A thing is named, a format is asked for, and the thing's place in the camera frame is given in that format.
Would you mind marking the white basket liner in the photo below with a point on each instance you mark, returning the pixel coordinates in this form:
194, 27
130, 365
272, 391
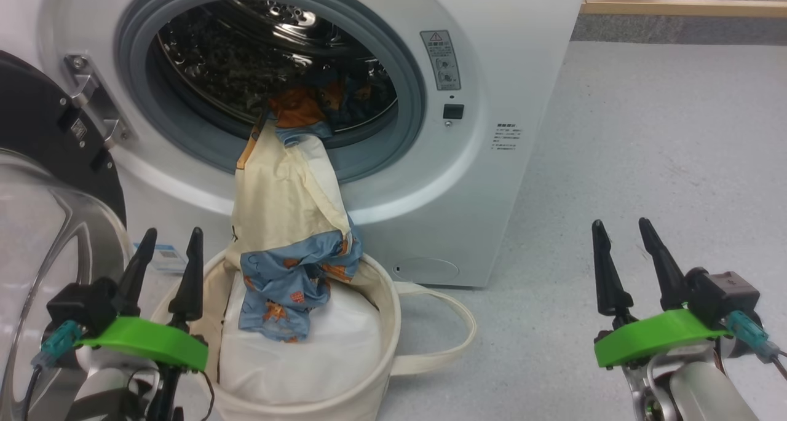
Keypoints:
332, 347

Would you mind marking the cream canvas laundry basket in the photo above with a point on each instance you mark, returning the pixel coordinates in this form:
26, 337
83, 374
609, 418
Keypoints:
369, 402

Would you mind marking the grey warning sticker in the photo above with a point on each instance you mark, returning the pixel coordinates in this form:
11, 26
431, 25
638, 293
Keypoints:
440, 59

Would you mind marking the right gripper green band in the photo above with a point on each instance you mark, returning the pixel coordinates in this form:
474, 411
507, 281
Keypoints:
658, 332

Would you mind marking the oval drain filter cover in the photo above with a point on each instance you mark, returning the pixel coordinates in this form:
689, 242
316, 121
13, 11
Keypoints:
427, 270

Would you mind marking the blue printed garment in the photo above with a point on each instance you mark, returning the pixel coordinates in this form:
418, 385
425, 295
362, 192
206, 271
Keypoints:
356, 107

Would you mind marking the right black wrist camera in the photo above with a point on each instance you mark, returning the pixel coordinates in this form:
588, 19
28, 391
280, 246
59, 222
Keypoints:
725, 292

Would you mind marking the black glass washing machine door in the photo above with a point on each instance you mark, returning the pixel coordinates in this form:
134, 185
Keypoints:
37, 120

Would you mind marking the cream orange blue garment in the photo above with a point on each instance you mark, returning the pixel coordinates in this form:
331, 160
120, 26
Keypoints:
283, 187

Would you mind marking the black door latch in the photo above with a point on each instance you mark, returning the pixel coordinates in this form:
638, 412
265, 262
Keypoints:
453, 111

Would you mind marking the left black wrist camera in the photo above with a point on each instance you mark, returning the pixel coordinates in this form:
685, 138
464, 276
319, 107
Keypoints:
80, 304

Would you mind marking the blue energy label sticker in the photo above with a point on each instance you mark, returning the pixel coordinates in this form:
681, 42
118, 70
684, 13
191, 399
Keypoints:
169, 258

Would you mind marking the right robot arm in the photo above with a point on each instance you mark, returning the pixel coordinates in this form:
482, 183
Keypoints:
701, 390

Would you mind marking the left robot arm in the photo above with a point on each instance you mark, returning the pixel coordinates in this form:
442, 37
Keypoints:
104, 390

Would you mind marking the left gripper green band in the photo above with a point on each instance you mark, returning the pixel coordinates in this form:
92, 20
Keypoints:
147, 341

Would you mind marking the metal door hinge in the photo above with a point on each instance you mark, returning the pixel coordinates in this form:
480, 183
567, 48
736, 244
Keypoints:
92, 95

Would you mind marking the grey rubber door gasket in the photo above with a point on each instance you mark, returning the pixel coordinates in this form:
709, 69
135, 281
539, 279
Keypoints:
406, 101

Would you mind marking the white washing machine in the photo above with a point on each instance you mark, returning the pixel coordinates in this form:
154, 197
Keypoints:
492, 70

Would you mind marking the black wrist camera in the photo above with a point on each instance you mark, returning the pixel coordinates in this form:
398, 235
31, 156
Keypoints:
725, 292
80, 304

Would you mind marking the steel washing drum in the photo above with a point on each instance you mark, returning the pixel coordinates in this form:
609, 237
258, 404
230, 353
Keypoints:
233, 58

